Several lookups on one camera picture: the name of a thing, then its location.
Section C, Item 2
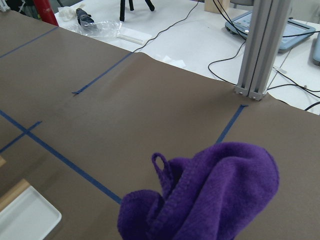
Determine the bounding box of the white crumpled cloth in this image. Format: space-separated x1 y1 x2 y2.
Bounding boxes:
57 3 86 22

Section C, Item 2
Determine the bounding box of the wooden block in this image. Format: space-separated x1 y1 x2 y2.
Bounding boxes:
204 0 230 14

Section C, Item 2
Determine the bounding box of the red pole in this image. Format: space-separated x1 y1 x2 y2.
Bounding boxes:
33 0 59 26

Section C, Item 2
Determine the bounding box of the right wooden rack rod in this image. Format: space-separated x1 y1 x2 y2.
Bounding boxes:
0 156 6 167

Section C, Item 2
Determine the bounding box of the black cable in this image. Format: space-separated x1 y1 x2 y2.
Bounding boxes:
131 0 199 53

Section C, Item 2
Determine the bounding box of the white flat box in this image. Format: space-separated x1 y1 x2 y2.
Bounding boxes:
116 27 152 46

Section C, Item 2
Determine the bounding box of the left wooden rack rod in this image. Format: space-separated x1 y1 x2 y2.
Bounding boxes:
0 179 31 211

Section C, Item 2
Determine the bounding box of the aluminium extrusion post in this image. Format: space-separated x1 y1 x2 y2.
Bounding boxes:
235 0 292 101

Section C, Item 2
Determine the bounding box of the blue grey device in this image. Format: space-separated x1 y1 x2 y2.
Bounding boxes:
225 11 316 53

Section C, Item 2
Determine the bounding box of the clear plastic bag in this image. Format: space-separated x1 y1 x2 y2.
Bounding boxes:
67 20 122 39

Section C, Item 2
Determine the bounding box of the purple towel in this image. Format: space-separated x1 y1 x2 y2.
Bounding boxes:
117 142 280 240

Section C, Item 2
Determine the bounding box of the wooden rack rod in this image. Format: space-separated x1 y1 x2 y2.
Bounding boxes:
0 156 6 167
0 179 31 211

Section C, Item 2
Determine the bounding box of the white towel rack base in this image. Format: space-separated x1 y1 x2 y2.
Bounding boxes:
0 186 62 240

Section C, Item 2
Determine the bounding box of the dark blue glove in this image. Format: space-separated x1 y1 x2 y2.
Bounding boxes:
75 8 95 25

